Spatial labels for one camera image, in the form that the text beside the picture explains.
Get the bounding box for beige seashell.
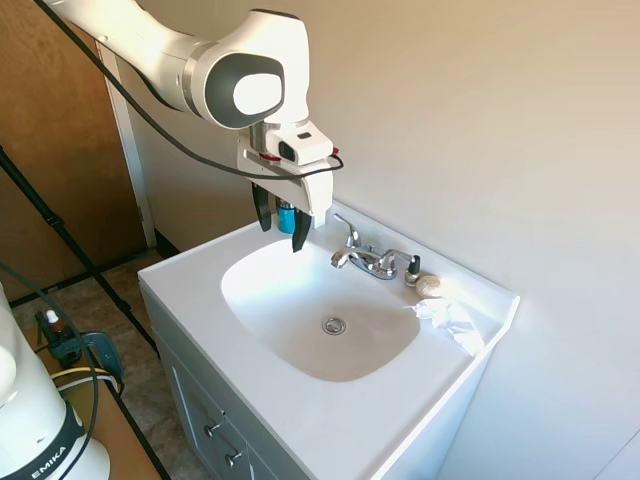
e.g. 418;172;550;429
415;274;446;300

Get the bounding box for chrome two-handle faucet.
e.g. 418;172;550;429
329;213;417;282

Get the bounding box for teal metal clamp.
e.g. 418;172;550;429
33;311;126;392

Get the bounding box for black tripod stand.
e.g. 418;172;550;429
0;143;162;357

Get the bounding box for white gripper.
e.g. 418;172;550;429
237;143;335;254

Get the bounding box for white door frame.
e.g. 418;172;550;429
93;38;159;250

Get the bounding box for grey vanity cabinet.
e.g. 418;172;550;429
140;285;494;480

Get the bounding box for brown wooden door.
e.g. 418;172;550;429
0;0;147;302

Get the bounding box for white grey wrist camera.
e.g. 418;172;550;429
263;121;335;167

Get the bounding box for white tissue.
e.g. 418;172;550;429
410;297;486;358

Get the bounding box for white sink countertop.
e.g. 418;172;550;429
137;198;522;479

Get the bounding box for yellow cable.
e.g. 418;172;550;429
51;366;124;392

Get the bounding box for wooden robot mounting board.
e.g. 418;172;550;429
33;344;172;480

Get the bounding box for dark baseboard strip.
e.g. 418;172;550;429
151;227;182;260

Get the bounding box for blue jar black lid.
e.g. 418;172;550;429
275;196;298;234

